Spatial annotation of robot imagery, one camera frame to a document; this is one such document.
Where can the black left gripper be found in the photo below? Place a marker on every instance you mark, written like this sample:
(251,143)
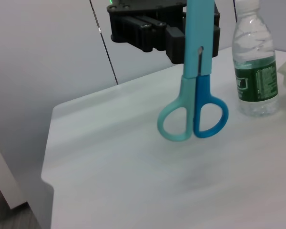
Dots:
(147,8)

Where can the blue teal scissors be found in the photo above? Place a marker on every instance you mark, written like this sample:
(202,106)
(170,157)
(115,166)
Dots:
(197,71)

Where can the clear green-label water bottle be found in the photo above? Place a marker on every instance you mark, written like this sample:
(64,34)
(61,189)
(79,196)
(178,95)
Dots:
(255,71)

